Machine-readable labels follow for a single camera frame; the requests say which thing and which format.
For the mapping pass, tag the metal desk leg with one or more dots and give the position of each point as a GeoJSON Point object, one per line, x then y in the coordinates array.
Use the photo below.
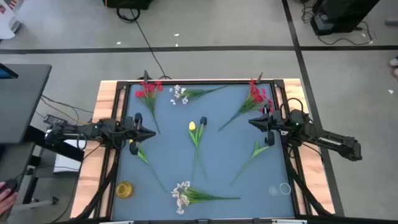
{"type": "Point", "coordinates": [34, 205]}

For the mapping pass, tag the large white flower bunch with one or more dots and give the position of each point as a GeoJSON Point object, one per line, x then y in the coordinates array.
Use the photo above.
{"type": "Point", "coordinates": [199, 196]}

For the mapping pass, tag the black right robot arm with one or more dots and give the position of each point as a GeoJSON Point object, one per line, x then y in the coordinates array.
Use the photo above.
{"type": "Point", "coordinates": [335, 141]}

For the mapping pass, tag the small red flower bunch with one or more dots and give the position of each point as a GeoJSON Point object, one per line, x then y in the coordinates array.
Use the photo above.
{"type": "Point", "coordinates": [148, 93]}

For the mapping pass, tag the black equipment box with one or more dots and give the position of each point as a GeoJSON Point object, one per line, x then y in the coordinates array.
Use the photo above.
{"type": "Point", "coordinates": [127, 3]}

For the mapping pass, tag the dark flat screen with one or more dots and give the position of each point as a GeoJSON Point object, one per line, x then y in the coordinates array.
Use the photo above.
{"type": "Point", "coordinates": [6, 73]}

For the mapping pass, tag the black equipment case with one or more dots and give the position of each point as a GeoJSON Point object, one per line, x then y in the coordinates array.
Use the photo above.
{"type": "Point", "coordinates": [342, 12]}

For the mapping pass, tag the yellow glass vase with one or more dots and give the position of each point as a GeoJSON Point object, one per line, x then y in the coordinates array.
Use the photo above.
{"type": "Point", "coordinates": [125, 189]}

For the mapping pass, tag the black clamp post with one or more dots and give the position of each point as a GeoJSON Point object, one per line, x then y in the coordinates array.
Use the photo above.
{"type": "Point", "coordinates": [259, 78]}
{"type": "Point", "coordinates": [145, 76]}

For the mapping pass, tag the small grey floor object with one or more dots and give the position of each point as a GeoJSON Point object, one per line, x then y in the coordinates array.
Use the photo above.
{"type": "Point", "coordinates": [392, 21]}

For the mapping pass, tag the person's hand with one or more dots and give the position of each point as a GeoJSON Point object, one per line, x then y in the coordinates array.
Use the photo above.
{"type": "Point", "coordinates": [6, 200]}

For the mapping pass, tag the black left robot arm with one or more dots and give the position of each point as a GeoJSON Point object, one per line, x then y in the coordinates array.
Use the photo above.
{"type": "Point", "coordinates": [71, 134]}

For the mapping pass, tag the large red flower bunch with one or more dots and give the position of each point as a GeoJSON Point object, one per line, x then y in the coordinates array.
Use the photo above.
{"type": "Point", "coordinates": [255, 96]}

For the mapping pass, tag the white plastic object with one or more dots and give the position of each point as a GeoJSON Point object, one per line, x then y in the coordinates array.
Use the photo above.
{"type": "Point", "coordinates": [7, 25]}

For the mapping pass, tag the small white flower bunch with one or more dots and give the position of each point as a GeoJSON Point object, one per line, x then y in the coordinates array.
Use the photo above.
{"type": "Point", "coordinates": [192, 92]}

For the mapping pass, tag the grey desk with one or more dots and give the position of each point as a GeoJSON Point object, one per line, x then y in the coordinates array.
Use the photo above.
{"type": "Point", "coordinates": [25, 102]}

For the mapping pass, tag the clear glass vase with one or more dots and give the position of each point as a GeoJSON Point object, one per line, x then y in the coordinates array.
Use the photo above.
{"type": "Point", "coordinates": [273, 190]}

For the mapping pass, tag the person's foot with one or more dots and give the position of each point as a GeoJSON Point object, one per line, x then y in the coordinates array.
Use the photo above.
{"type": "Point", "coordinates": [394, 67]}

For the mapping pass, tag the white paper sheet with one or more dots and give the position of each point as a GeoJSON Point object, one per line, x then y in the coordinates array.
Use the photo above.
{"type": "Point", "coordinates": [65, 163]}

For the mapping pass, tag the black aluminium rig frame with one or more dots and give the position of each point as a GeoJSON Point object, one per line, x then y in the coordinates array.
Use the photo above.
{"type": "Point", "coordinates": [199, 82]}

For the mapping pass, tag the yellow artificial tulip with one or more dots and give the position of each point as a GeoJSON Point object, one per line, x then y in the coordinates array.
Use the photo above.
{"type": "Point", "coordinates": [192, 125]}
{"type": "Point", "coordinates": [143, 156]}

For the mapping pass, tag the black power adapter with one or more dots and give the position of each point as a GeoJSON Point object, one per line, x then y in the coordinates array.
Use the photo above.
{"type": "Point", "coordinates": [54, 119]}

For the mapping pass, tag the black computer mouse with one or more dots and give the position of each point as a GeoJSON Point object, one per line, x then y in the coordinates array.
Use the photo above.
{"type": "Point", "coordinates": [11, 185]}

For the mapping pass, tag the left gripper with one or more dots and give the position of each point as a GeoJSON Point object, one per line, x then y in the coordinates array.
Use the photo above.
{"type": "Point", "coordinates": [132, 133]}

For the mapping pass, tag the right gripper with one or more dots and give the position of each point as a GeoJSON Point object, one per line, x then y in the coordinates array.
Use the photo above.
{"type": "Point", "coordinates": [275, 123]}

